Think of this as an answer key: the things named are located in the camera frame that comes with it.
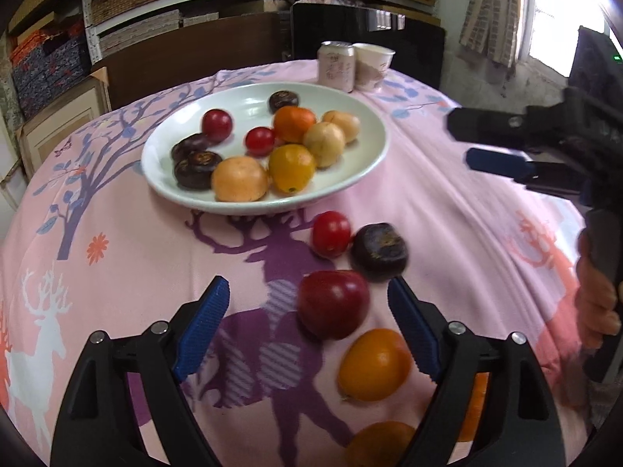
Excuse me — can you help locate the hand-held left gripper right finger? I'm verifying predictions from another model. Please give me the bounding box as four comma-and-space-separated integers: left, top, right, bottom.
387, 276, 565, 467

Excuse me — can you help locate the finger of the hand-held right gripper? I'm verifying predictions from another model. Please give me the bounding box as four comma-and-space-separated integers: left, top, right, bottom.
465, 148, 591, 196
447, 105, 568, 147

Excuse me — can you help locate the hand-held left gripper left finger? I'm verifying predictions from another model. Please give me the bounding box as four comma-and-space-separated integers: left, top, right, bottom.
50, 276, 231, 467

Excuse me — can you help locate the small orange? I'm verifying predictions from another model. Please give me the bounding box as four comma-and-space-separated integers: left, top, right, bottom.
455, 372, 489, 443
345, 421, 418, 467
337, 328, 414, 403

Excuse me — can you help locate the large dark water chestnut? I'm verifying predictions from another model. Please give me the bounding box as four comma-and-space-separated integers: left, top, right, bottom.
350, 223, 410, 283

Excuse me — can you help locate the red cherry tomato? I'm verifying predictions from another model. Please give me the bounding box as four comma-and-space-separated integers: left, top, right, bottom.
245, 126, 276, 157
311, 211, 352, 258

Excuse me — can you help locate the white oval plate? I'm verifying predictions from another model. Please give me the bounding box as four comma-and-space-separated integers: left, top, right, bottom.
141, 82, 390, 215

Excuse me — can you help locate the small yellow passion fruit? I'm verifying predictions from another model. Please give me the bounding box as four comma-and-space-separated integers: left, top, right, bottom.
303, 121, 346, 169
322, 110, 362, 143

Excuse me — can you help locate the large yellow passion fruit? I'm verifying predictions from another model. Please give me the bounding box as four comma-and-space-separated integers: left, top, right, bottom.
211, 156, 270, 203

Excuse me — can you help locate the greenish yellow orange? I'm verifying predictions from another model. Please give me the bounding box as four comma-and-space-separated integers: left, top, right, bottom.
268, 144, 317, 194

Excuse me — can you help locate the large orange tangerine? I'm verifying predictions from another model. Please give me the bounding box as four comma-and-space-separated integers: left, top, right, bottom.
273, 106, 317, 144

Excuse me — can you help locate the person's right hand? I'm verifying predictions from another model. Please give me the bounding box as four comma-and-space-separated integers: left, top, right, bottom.
575, 228, 622, 351

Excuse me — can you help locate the pink deer print tablecloth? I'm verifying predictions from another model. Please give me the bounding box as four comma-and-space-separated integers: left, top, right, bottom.
0, 58, 592, 467

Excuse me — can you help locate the black chair back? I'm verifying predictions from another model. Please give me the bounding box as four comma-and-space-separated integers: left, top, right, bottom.
291, 2, 446, 93

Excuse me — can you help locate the woven checkered curtain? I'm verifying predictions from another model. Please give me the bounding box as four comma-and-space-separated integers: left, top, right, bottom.
460, 0, 531, 67

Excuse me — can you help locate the printed paper cup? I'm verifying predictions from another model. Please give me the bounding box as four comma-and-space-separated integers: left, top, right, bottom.
353, 43, 396, 91

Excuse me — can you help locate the window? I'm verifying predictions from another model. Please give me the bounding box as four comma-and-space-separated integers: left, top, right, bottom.
516, 0, 609, 79

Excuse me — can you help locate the pink drink can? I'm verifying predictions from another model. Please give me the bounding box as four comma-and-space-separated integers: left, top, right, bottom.
317, 41, 356, 93

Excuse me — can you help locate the dark brown chair back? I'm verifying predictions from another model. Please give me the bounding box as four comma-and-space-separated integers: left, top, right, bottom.
90, 12, 285, 110

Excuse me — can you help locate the stack of blue patterned boxes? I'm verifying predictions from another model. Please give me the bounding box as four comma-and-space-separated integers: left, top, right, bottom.
10, 34, 93, 118

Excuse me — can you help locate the metal shelf rack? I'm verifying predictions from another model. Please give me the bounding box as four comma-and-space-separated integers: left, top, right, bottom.
80, 0, 441, 59

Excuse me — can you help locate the stack of red patterned boxes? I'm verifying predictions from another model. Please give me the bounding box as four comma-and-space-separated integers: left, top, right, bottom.
10, 23, 88, 61

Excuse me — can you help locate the beige picture frame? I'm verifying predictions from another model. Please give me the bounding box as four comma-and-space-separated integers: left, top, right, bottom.
17, 67, 112, 167

